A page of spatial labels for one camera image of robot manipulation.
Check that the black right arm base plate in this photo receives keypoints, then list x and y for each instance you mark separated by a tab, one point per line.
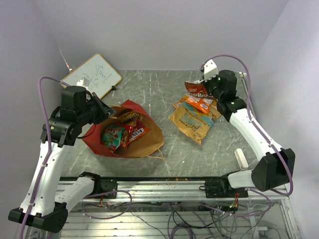
219	187

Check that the teal candy snack pack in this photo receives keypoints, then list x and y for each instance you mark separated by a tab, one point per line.
113	137

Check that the orange chip bag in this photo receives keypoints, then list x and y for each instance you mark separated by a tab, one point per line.
181	101

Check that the red foil snack pack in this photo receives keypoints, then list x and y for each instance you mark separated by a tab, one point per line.
133	128

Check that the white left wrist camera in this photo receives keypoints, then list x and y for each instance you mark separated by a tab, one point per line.
83	83

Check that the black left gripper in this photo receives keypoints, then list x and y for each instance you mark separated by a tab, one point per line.
105	111

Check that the aluminium rail frame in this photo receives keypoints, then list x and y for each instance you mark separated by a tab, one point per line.
174	208

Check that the white block on table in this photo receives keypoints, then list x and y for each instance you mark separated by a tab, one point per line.
241	159

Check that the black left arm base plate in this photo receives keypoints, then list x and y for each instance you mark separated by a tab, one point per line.
104	186

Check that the small whiteboard yellow frame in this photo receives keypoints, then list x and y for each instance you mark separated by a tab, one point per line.
100	75

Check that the orange cracker snack pack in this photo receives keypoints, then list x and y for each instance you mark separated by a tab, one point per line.
202	104

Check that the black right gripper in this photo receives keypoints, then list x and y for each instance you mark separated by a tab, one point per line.
206	82

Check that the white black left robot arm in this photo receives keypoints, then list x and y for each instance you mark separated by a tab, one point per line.
42	207

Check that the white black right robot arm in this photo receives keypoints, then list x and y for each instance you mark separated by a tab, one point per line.
275	164

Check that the red paper bag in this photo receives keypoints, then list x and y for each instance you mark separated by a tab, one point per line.
142	147

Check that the yellow chip bag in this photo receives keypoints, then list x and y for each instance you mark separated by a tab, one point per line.
192	122

